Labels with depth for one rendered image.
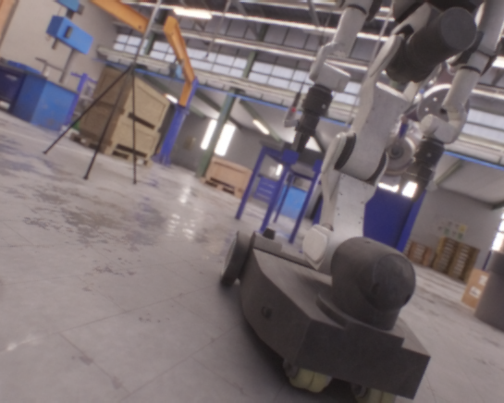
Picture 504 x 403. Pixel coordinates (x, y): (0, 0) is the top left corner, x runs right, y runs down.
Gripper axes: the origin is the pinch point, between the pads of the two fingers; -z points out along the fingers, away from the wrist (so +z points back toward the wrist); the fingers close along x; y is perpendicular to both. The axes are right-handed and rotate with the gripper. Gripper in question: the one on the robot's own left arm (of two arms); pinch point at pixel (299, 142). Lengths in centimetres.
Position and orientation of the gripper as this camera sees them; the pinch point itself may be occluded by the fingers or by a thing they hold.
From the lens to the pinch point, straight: 102.3
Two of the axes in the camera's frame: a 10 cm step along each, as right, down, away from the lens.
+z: 3.9, -9.0, -1.9
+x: -0.6, -2.3, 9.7
